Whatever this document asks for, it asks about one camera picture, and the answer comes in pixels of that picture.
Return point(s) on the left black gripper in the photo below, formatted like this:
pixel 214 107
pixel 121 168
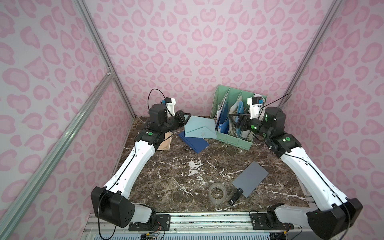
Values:
pixel 180 118

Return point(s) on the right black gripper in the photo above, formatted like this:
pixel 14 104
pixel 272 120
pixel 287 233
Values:
pixel 244 121

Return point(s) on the light blue envelope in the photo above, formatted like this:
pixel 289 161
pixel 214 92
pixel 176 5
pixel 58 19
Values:
pixel 199 127

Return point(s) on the dark blue envelope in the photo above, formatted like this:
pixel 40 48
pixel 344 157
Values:
pixel 196 144

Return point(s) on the cream letter paper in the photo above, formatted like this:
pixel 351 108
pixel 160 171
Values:
pixel 166 144

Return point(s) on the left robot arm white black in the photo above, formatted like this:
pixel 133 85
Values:
pixel 111 202

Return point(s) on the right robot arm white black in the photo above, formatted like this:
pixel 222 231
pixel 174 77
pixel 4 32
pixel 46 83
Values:
pixel 334 212

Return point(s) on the grey envelope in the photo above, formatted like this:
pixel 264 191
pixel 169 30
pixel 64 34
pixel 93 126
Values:
pixel 249 179

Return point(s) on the blue folder in organizer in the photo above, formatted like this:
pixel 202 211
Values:
pixel 227 125

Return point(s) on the green file organizer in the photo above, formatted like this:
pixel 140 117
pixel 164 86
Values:
pixel 229 95

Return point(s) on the clear tape roll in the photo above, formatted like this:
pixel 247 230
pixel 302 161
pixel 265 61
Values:
pixel 217 193

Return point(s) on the small black stapler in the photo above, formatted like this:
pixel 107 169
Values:
pixel 235 197

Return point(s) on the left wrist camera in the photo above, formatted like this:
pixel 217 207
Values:
pixel 170 105

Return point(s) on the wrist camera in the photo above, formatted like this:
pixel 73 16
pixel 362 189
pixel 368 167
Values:
pixel 256 104
pixel 170 105

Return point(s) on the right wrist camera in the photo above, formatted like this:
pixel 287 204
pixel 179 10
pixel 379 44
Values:
pixel 256 104

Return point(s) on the aluminium rail front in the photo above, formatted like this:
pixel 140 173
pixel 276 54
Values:
pixel 201 226

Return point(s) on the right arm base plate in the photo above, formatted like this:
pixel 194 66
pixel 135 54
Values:
pixel 268 221

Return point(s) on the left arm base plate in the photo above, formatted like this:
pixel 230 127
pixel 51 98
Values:
pixel 156 221

